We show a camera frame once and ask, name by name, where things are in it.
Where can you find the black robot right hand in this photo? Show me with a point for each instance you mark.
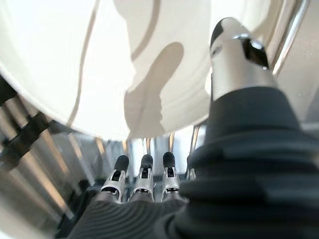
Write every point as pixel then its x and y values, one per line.
pixel 236 174

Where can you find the black dish drying rack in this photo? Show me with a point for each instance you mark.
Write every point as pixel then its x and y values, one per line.
pixel 37 154

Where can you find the beige round ceramic plate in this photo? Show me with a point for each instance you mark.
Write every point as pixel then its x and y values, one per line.
pixel 74 62

